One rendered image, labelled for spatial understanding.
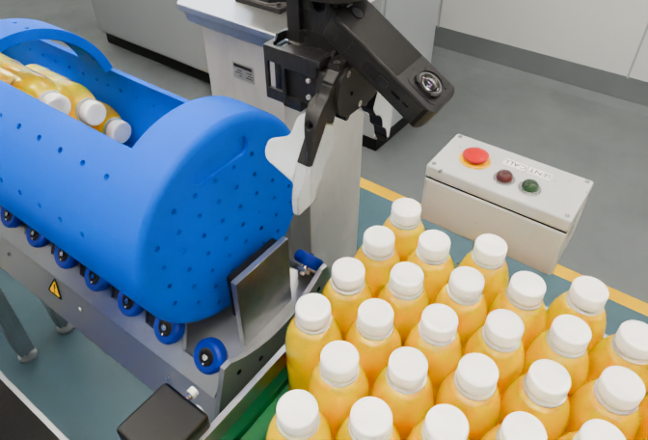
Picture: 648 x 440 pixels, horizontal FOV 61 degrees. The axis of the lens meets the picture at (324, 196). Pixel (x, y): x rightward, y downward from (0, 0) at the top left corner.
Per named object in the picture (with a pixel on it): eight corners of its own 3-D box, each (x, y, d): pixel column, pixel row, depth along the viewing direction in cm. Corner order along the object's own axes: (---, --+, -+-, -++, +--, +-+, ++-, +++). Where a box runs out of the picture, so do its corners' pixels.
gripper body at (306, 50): (314, 73, 56) (312, -52, 48) (387, 98, 52) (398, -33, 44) (265, 104, 51) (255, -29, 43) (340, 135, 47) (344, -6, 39)
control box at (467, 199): (447, 184, 88) (458, 130, 82) (573, 234, 79) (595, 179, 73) (418, 217, 82) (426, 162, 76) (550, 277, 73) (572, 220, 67)
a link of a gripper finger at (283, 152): (259, 195, 53) (292, 104, 51) (309, 219, 50) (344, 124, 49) (240, 194, 50) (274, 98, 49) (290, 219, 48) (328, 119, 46)
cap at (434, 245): (416, 258, 67) (417, 248, 66) (418, 236, 70) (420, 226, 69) (447, 263, 66) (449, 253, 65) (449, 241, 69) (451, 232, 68)
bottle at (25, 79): (21, 65, 92) (81, 95, 84) (1, 99, 91) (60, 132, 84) (-15, 44, 86) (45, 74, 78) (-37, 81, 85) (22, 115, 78)
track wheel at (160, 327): (168, 302, 73) (157, 304, 71) (191, 318, 71) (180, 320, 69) (157, 332, 74) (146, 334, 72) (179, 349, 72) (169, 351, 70)
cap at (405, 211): (408, 204, 75) (410, 193, 74) (425, 220, 72) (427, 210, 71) (385, 212, 74) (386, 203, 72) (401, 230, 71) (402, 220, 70)
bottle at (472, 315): (422, 390, 71) (440, 310, 61) (418, 346, 76) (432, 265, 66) (473, 391, 71) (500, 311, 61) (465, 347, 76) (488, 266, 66)
